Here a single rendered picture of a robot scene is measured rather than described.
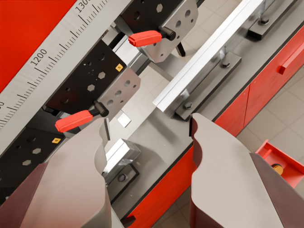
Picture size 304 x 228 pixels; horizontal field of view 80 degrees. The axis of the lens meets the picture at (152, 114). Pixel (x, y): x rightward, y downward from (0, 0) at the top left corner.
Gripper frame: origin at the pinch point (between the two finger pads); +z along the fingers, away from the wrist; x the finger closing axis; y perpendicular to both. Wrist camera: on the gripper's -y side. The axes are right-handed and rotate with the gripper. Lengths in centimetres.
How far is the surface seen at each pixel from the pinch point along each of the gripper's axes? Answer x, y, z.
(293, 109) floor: 101, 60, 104
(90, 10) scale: -8.2, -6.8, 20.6
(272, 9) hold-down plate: 45, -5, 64
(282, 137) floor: 90, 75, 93
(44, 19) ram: -13.3, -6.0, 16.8
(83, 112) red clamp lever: -12.9, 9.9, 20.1
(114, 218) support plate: -13, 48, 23
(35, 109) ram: -19.6, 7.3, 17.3
